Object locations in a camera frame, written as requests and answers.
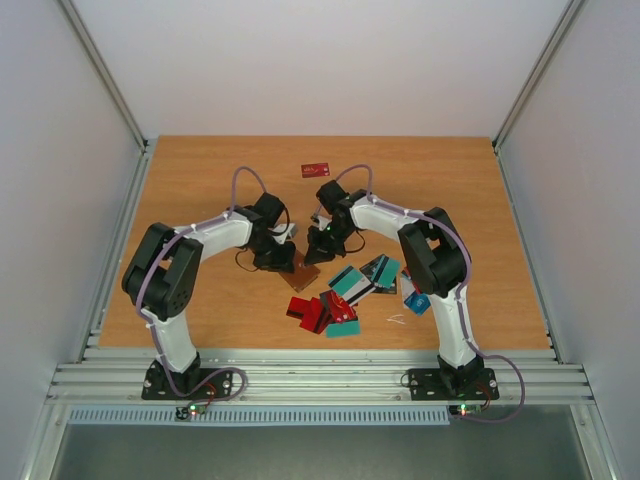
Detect brown leather card holder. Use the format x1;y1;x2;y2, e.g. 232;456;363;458
279;251;320;292

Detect teal card bottom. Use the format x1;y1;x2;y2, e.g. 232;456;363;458
328;265;363;296

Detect teal card with stripe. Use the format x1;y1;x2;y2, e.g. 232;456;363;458
371;255;401;288

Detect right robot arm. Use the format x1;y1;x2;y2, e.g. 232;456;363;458
305;180;484;397

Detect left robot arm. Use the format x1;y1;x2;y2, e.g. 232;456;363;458
122;193;296;398

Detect dark red striped card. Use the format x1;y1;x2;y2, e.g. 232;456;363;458
286;297;311;320

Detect black card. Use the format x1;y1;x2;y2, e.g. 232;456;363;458
360;255;383;278

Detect white card centre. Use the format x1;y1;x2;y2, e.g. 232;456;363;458
344;278;376;306

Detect small red card top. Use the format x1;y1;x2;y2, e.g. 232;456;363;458
320;290;358;324

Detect red card left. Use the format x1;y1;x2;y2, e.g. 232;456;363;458
299;298;333;334

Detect lone red card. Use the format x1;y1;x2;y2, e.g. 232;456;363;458
301;163;330;178

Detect white card with stripe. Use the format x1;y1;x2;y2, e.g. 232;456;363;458
400;269;419;298

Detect blue card right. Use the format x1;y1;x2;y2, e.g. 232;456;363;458
403;292;431;316

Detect left circuit board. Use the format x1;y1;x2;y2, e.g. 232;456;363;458
175;404;208;421

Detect circuit board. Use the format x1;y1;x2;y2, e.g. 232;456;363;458
175;404;208;421
449;403;485;417

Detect right circuit board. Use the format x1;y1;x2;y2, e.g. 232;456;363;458
449;403;485;417

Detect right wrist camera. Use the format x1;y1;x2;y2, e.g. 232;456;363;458
311;214;331;230

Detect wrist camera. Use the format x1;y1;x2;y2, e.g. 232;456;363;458
311;214;331;230
274;223;298;244

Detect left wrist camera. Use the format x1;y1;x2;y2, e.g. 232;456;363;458
274;223;298;244

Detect grey slotted cable duct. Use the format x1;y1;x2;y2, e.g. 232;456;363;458
68;405;450;427

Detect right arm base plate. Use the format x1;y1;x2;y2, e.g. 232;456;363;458
406;368;500;402

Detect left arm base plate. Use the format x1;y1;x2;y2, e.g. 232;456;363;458
141;362;233;401

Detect left frame post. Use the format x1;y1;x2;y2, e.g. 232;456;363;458
55;0;148;151

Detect frame post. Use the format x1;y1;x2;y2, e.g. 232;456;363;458
55;0;148;151
492;0;587;155

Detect right frame post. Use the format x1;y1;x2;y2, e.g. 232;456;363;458
492;0;587;155

